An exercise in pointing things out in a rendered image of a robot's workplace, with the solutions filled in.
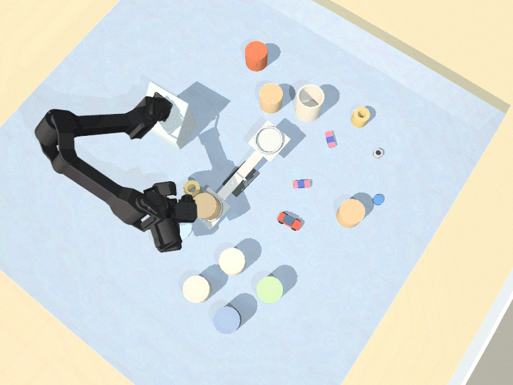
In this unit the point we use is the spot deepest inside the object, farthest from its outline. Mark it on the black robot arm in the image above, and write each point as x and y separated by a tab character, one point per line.
60	127

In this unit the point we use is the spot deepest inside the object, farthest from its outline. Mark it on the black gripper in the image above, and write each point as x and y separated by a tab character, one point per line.
167	189

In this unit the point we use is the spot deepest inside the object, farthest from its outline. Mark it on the orange toy car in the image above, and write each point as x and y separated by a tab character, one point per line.
295	224

